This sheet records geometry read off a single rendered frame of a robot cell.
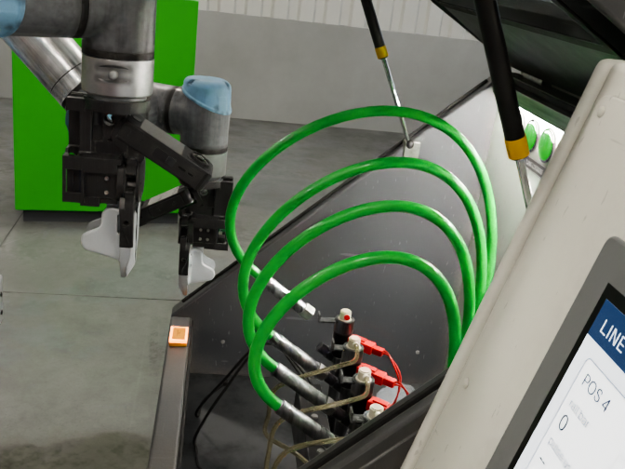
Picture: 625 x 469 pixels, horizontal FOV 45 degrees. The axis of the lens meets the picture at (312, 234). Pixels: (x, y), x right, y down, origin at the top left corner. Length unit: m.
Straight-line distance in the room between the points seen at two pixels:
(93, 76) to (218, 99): 0.37
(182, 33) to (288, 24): 3.31
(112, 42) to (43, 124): 3.56
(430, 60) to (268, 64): 1.63
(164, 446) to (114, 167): 0.42
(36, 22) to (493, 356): 0.52
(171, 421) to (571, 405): 0.71
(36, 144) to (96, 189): 3.54
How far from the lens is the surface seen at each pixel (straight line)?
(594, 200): 0.59
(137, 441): 2.70
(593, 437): 0.51
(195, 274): 1.26
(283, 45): 7.52
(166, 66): 4.30
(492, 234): 1.07
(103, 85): 0.82
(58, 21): 0.78
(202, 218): 1.21
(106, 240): 0.88
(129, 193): 0.83
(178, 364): 1.27
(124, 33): 0.80
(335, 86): 7.65
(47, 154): 4.40
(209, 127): 1.16
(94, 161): 0.84
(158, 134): 0.86
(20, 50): 1.14
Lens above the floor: 1.60
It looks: 20 degrees down
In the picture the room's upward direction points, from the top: 7 degrees clockwise
